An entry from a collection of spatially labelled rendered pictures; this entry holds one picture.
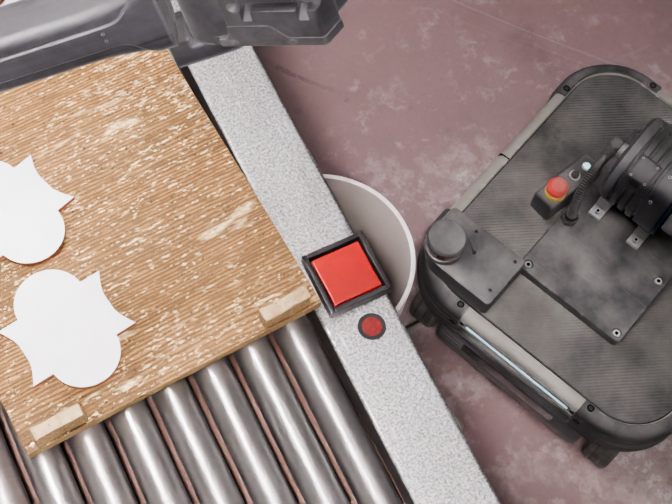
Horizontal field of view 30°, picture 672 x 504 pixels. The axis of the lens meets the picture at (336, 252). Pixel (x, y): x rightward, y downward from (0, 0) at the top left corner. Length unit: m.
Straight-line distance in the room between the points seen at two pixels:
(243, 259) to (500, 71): 1.36
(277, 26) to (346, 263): 0.52
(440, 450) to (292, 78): 1.37
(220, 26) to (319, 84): 1.64
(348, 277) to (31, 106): 0.42
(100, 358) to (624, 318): 1.09
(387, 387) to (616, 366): 0.86
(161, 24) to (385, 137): 1.62
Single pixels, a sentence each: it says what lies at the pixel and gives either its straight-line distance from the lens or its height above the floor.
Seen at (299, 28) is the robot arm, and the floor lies 1.44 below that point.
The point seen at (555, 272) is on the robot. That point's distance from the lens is 2.19.
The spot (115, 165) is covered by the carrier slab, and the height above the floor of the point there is 0.94.
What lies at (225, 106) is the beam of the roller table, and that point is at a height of 0.92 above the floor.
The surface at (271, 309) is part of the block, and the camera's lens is 1.34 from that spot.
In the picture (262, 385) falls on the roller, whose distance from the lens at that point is 1.36.
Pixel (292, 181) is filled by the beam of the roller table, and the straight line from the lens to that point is 1.46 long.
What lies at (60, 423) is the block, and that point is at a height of 0.96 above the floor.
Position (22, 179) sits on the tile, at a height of 0.94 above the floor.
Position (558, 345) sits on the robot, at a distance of 2.16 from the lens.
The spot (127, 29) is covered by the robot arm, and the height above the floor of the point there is 1.42.
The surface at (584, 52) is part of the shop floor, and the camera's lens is 2.73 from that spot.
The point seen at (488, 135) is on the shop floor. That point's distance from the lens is 2.58.
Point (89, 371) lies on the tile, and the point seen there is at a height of 0.94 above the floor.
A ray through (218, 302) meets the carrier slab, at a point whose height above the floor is 0.94.
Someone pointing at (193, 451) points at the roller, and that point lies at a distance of 1.34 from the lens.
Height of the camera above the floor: 2.22
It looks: 66 degrees down
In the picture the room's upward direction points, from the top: 10 degrees clockwise
